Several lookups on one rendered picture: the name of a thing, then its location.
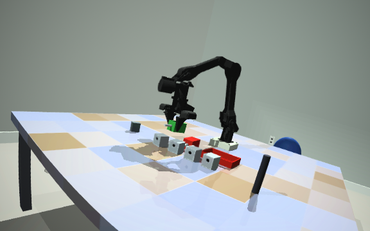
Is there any red tray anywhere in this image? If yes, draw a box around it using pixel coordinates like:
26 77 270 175
201 148 241 168

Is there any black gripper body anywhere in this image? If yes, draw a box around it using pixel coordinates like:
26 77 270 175
159 94 197 119

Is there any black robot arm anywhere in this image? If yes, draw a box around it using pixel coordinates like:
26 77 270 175
158 56 242 143

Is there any black cylinder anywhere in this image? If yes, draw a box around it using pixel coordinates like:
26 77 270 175
251 154 271 194

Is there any red block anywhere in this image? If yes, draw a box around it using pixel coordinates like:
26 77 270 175
183 137 200 149

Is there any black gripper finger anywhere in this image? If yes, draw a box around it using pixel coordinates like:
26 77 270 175
164 112 176 123
176 116 187 132

